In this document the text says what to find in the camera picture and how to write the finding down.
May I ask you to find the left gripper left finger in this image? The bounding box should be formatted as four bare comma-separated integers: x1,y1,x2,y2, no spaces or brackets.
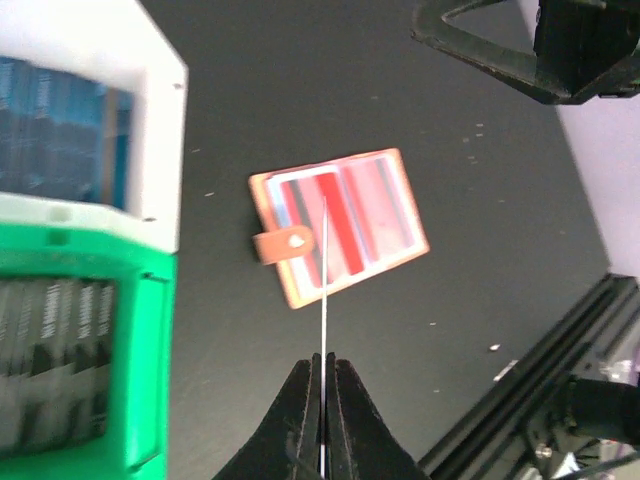
214,354,321,480

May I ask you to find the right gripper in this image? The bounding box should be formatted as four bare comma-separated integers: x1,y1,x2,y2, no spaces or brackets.
412,1,639,105

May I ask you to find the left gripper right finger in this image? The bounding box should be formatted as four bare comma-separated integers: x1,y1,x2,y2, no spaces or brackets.
327,353,428,480

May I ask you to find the red credit card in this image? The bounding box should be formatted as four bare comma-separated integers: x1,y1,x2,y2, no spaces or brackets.
267,166,366,295
343,155,415,262

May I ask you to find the pink leather card holder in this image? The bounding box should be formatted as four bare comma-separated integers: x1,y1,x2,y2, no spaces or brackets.
248,148,430,309

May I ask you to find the green bin with black cards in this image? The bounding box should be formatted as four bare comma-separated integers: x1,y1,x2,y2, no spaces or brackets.
1,223,177,479

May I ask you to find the black credit card stack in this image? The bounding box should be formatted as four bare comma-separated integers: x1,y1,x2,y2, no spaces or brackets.
1,277,117,456

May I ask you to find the blue credit card stack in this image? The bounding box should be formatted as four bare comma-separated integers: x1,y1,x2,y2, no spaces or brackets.
1,57,134,209

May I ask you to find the white bin with blue cards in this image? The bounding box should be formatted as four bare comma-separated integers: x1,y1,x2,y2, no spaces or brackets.
1,1,188,254

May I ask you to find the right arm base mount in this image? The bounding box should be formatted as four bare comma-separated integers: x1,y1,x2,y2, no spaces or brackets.
418,274,639,479

